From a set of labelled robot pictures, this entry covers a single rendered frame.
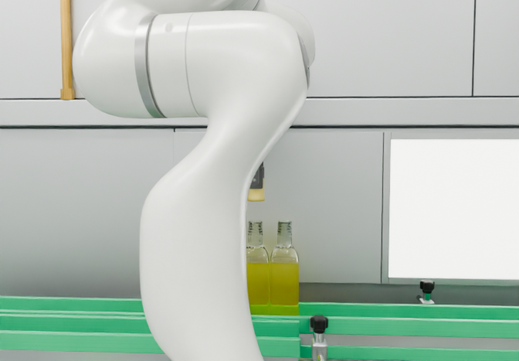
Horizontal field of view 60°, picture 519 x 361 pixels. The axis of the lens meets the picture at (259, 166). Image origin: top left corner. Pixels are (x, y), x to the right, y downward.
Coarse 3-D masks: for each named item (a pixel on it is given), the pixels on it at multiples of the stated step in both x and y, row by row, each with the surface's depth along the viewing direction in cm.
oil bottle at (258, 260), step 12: (252, 252) 87; (264, 252) 88; (252, 264) 87; (264, 264) 87; (252, 276) 87; (264, 276) 87; (252, 288) 87; (264, 288) 87; (252, 300) 87; (264, 300) 87; (252, 312) 88; (264, 312) 87
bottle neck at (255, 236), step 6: (252, 222) 88; (258, 222) 88; (252, 228) 88; (258, 228) 88; (252, 234) 88; (258, 234) 88; (252, 240) 88; (258, 240) 88; (252, 246) 88; (258, 246) 88
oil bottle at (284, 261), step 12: (276, 252) 88; (288, 252) 87; (276, 264) 87; (288, 264) 87; (276, 276) 87; (288, 276) 87; (276, 288) 87; (288, 288) 87; (276, 300) 88; (288, 300) 87; (276, 312) 88; (288, 312) 88
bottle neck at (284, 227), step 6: (282, 222) 88; (288, 222) 88; (282, 228) 88; (288, 228) 88; (282, 234) 88; (288, 234) 88; (282, 240) 88; (288, 240) 88; (282, 246) 88; (288, 246) 88
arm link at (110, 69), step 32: (128, 0) 43; (160, 0) 45; (192, 0) 46; (224, 0) 49; (256, 0) 60; (96, 32) 41; (128, 32) 40; (96, 64) 40; (128, 64) 40; (96, 96) 42; (128, 96) 41
